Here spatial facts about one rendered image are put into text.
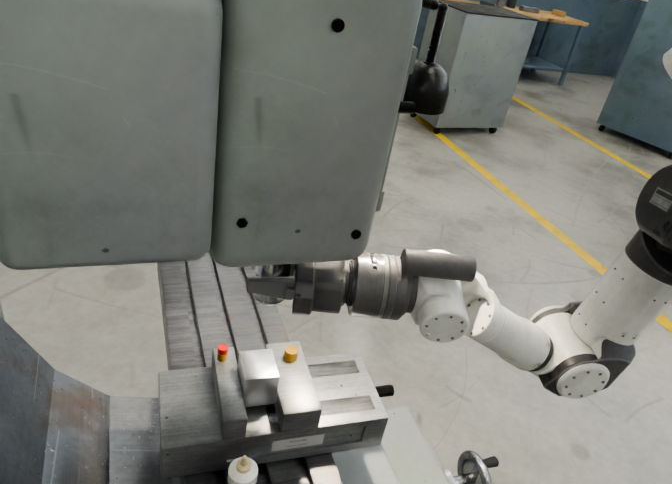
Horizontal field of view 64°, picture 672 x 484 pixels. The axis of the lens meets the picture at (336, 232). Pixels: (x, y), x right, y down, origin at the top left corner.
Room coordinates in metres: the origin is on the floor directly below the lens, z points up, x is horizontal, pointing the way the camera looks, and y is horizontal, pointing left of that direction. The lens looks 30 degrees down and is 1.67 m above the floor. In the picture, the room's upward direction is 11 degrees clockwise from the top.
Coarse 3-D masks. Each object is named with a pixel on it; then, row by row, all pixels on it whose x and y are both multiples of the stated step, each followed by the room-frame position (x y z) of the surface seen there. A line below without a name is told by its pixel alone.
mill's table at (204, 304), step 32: (160, 288) 0.96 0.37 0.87; (192, 288) 0.92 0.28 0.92; (224, 288) 0.94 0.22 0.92; (192, 320) 0.84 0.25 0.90; (224, 320) 0.86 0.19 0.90; (256, 320) 0.87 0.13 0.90; (192, 352) 0.74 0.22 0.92; (192, 480) 0.49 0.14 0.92; (224, 480) 0.50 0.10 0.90; (288, 480) 0.52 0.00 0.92; (320, 480) 0.53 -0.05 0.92
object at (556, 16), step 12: (456, 0) 7.84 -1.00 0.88; (468, 0) 8.12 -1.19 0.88; (480, 0) 7.96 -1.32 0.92; (504, 0) 8.11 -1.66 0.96; (516, 0) 8.18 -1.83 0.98; (528, 12) 8.04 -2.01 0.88; (540, 12) 8.33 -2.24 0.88; (552, 12) 8.34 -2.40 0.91; (564, 12) 8.21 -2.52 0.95; (576, 24) 8.03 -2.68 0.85; (588, 24) 8.11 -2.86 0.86; (576, 36) 8.13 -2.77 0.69; (540, 48) 8.70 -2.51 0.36; (528, 60) 8.01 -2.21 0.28; (540, 60) 8.48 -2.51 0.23; (564, 72) 8.11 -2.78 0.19
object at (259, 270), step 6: (258, 270) 0.58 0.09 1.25; (264, 270) 0.57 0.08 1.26; (270, 270) 0.57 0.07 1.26; (276, 270) 0.57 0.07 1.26; (282, 270) 0.57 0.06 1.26; (288, 270) 0.58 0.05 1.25; (270, 276) 0.57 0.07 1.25; (276, 276) 0.57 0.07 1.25; (282, 276) 0.58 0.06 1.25; (288, 276) 0.59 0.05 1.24; (258, 294) 0.57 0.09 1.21; (258, 300) 0.57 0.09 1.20; (264, 300) 0.57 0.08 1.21; (270, 300) 0.57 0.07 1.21; (276, 300) 0.57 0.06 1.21; (282, 300) 0.58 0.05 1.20
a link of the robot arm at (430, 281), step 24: (408, 264) 0.59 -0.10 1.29; (432, 264) 0.59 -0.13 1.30; (456, 264) 0.60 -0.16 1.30; (408, 288) 0.58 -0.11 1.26; (432, 288) 0.59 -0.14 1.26; (456, 288) 0.60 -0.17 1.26; (384, 312) 0.57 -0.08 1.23; (408, 312) 0.59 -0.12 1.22; (432, 312) 0.56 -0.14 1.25; (456, 312) 0.56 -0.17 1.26; (432, 336) 0.56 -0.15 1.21; (456, 336) 0.56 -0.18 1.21
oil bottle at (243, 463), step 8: (232, 464) 0.47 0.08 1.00; (240, 464) 0.46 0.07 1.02; (248, 464) 0.46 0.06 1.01; (256, 464) 0.47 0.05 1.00; (232, 472) 0.45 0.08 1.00; (240, 472) 0.45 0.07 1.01; (248, 472) 0.46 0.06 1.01; (256, 472) 0.46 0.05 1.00; (232, 480) 0.44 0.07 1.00; (240, 480) 0.44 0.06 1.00; (248, 480) 0.45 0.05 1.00; (256, 480) 0.46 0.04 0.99
